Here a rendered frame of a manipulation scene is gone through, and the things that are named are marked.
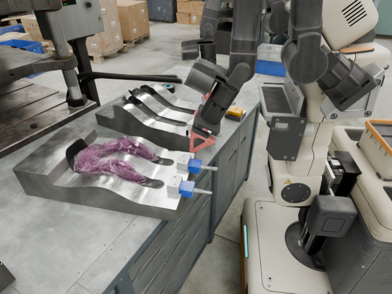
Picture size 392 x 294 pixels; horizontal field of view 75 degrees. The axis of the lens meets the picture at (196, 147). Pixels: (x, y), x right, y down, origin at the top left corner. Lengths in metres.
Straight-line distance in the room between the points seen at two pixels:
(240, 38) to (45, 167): 0.65
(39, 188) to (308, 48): 0.82
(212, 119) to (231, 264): 1.12
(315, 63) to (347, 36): 0.19
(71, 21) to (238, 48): 1.15
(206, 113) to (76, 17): 1.11
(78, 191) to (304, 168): 0.72
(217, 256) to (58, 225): 1.02
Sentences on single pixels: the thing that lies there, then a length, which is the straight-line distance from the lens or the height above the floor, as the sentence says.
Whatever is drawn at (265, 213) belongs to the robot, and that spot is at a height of 0.28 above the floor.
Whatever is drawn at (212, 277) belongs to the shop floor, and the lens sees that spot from 1.58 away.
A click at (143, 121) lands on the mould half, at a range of 1.04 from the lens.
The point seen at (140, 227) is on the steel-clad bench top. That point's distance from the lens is 0.77.
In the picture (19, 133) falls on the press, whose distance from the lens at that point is 1.39.
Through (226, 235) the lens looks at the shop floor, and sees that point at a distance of 1.72.
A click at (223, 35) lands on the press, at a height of 0.34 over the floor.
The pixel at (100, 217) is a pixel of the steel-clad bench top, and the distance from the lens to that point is 0.82.
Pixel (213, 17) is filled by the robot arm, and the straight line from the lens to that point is 0.96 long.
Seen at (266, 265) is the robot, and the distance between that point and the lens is 1.33.
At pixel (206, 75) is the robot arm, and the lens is 0.60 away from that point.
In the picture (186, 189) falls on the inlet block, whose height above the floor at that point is 0.87.
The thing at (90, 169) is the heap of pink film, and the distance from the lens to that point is 0.84.
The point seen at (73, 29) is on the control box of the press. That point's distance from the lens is 1.59.
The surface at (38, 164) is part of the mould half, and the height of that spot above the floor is 0.91.
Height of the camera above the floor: 1.41
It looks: 36 degrees down
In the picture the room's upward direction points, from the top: straight up
